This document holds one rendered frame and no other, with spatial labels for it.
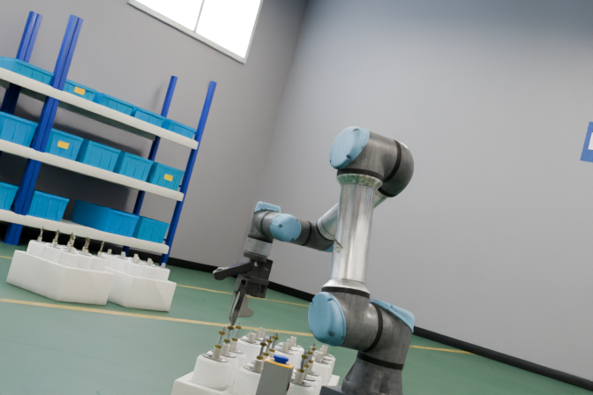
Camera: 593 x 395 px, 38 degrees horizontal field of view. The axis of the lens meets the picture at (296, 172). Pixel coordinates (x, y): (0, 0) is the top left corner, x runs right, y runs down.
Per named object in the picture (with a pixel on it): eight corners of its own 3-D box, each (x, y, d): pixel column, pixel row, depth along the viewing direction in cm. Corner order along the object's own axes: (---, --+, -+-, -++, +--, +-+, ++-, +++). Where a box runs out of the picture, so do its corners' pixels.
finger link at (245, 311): (250, 331, 244) (258, 299, 245) (229, 325, 243) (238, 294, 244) (247, 329, 247) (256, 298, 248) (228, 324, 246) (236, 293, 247)
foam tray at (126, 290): (168, 311, 523) (176, 283, 525) (125, 307, 491) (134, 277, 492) (123, 295, 545) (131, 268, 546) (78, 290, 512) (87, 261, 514)
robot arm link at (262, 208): (265, 202, 244) (251, 199, 251) (255, 239, 243) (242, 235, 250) (288, 208, 248) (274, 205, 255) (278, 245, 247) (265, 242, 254)
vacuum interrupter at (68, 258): (71, 287, 458) (86, 238, 460) (65, 287, 448) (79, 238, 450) (55, 282, 459) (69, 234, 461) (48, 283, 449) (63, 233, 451)
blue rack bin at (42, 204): (-10, 204, 728) (-3, 180, 730) (26, 211, 759) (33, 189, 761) (27, 215, 699) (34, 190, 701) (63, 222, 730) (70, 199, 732)
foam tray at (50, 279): (106, 305, 476) (115, 273, 478) (56, 301, 443) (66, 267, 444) (56, 287, 495) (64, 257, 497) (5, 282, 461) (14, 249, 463)
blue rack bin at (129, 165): (82, 165, 802) (88, 144, 804) (111, 174, 833) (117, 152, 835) (118, 174, 774) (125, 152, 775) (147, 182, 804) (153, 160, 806)
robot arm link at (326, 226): (431, 142, 223) (324, 230, 255) (397, 130, 218) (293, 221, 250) (438, 179, 216) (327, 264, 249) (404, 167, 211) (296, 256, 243)
